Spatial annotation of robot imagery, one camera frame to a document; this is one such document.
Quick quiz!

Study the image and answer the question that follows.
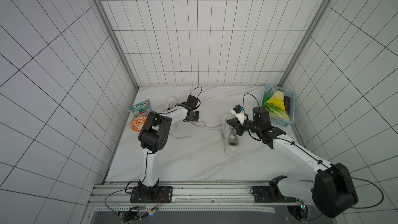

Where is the orange patterned bowl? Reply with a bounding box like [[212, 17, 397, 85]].
[[130, 116, 147, 132]]

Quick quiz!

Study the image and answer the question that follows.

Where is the purple eggplant toy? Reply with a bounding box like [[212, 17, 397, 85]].
[[284, 96, 291, 115]]

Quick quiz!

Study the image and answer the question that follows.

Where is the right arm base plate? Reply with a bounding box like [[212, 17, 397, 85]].
[[250, 186, 296, 203]]

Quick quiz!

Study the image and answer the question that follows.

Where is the green chili pepper toy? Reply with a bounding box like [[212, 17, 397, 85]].
[[261, 89, 274, 106]]

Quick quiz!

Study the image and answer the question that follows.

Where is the green snack packet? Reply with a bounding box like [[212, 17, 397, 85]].
[[131, 100, 152, 118]]

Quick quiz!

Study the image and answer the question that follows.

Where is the light blue plastic basket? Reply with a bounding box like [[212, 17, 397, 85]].
[[261, 84, 296, 127]]

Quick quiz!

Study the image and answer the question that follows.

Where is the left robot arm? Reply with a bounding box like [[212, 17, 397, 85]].
[[137, 95, 201, 199]]

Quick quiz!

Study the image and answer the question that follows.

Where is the white sneaker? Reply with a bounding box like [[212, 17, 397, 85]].
[[190, 113, 240, 158], [163, 96, 192, 140]]

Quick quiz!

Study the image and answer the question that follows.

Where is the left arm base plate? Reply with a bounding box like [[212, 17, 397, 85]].
[[130, 186, 173, 203]]

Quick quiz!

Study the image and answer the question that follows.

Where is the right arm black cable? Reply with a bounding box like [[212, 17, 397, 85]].
[[292, 174, 385, 222]]

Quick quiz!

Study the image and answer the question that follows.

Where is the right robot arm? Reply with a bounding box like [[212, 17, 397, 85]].
[[227, 105, 359, 218]]

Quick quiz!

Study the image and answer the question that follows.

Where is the aluminium mounting rail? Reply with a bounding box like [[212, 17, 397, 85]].
[[88, 180, 315, 213]]

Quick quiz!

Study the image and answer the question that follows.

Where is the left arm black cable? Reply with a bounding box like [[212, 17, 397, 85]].
[[104, 178, 164, 222]]

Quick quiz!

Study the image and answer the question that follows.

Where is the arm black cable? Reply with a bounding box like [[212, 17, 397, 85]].
[[292, 174, 385, 222], [104, 178, 164, 222]]

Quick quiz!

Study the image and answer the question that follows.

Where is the green lettuce toy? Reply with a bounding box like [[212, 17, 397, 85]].
[[265, 103, 290, 121]]

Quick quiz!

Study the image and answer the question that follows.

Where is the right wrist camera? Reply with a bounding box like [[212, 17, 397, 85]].
[[231, 104, 246, 124]]

